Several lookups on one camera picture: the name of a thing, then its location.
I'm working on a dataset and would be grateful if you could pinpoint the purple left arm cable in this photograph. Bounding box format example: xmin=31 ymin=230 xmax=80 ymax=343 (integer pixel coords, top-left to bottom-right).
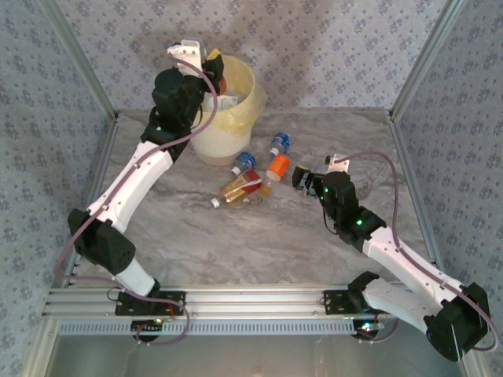
xmin=53 ymin=58 xmax=219 ymax=303

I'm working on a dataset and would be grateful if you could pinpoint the white plastic bin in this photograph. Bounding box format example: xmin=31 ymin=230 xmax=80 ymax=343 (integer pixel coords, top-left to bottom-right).
xmin=190 ymin=117 xmax=252 ymax=165

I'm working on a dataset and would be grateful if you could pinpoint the aluminium frame post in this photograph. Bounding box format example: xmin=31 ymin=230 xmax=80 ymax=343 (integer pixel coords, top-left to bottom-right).
xmin=39 ymin=0 xmax=119 ymax=121
xmin=387 ymin=0 xmax=468 ymax=119

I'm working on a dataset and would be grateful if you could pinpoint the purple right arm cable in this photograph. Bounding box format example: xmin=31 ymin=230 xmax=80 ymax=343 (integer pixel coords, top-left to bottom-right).
xmin=332 ymin=151 xmax=500 ymax=353

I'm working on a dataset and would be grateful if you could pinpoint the orange label plastic bottle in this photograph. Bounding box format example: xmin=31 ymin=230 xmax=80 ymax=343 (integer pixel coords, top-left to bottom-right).
xmin=266 ymin=153 xmax=291 ymax=181

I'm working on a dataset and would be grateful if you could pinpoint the right controller board green light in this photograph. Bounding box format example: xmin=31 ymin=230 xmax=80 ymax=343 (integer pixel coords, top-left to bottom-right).
xmin=352 ymin=318 xmax=388 ymax=339

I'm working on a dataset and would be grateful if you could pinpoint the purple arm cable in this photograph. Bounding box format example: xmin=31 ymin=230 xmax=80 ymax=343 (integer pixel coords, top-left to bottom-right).
xmin=53 ymin=58 xmax=219 ymax=303
xmin=332 ymin=151 xmax=500 ymax=353

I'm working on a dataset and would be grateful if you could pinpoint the red gold label bottle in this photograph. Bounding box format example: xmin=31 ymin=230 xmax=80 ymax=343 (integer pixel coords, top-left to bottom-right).
xmin=219 ymin=169 xmax=263 ymax=204

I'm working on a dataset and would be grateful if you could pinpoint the grey metal panel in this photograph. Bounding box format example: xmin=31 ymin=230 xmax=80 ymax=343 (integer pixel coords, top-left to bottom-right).
xmin=50 ymin=333 xmax=472 ymax=377

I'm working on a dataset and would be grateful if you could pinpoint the blue label plastic bottle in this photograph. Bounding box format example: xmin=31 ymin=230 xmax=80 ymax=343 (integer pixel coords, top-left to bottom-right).
xmin=230 ymin=151 xmax=259 ymax=176
xmin=269 ymin=132 xmax=292 ymax=156

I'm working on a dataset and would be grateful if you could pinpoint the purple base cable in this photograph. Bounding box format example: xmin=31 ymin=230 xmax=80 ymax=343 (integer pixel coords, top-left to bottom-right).
xmin=358 ymin=321 xmax=398 ymax=346
xmin=133 ymin=300 xmax=193 ymax=347

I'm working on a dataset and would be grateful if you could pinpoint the yellow bin liner bag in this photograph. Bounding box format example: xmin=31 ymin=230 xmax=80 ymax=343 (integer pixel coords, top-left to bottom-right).
xmin=200 ymin=54 xmax=268 ymax=138

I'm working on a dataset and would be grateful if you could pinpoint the aluminium side frame rail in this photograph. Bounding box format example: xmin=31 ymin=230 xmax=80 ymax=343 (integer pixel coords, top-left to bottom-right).
xmin=50 ymin=115 xmax=119 ymax=287
xmin=387 ymin=112 xmax=451 ymax=287

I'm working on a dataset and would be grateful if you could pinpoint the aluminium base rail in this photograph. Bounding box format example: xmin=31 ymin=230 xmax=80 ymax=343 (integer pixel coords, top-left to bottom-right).
xmin=42 ymin=284 xmax=468 ymax=319

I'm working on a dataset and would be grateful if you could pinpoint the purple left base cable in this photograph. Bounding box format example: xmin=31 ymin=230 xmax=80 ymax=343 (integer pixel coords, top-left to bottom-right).
xmin=133 ymin=300 xmax=193 ymax=347

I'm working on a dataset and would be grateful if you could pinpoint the grey slotted cable duct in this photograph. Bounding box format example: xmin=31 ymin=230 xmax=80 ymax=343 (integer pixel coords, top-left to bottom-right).
xmin=58 ymin=317 xmax=380 ymax=337

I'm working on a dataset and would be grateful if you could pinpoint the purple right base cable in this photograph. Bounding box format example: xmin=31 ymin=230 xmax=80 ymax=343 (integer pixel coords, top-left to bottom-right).
xmin=358 ymin=321 xmax=398 ymax=346

